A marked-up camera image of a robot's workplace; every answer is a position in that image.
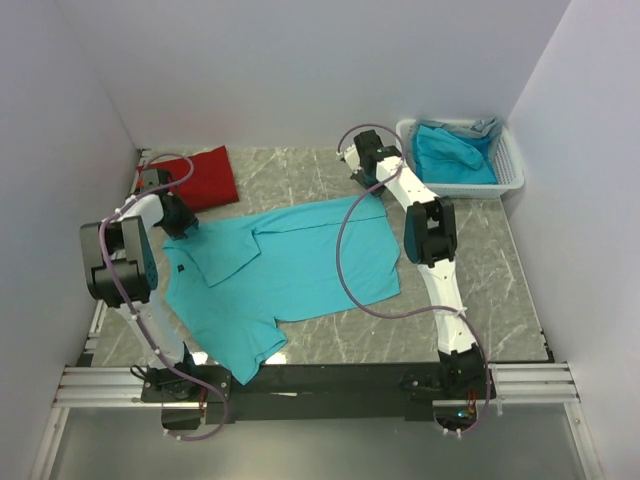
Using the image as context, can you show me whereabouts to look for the light blue t-shirt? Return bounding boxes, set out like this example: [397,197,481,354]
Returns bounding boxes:
[163,196,400,384]

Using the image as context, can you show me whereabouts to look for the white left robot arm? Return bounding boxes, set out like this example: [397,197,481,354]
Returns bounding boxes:
[79,169,200,402]

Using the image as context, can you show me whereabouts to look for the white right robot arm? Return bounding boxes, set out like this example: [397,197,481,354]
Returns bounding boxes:
[343,129,484,361]

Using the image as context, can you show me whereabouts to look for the folded red t-shirt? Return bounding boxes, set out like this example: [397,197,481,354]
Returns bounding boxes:
[144,146,239,213]

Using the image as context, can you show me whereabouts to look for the blue t-shirt in basket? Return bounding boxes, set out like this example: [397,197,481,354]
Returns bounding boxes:
[411,125,497,185]

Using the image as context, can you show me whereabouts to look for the grey t-shirt in basket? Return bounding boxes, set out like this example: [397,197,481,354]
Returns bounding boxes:
[417,117,504,139]

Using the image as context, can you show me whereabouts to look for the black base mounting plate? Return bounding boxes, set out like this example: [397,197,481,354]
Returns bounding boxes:
[141,349,496,423]

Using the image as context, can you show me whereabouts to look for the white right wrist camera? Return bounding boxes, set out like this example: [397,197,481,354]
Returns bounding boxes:
[336,144,361,174]

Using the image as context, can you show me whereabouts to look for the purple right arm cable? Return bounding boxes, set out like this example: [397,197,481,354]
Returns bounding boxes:
[334,123,491,437]

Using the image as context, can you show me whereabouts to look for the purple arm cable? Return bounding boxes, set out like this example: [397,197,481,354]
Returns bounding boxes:
[98,154,232,442]
[334,123,491,437]

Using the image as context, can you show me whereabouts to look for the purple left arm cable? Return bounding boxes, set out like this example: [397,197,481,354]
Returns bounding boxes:
[98,154,232,442]

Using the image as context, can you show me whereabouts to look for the aluminium frame rail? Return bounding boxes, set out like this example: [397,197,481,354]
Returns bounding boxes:
[53,364,580,408]

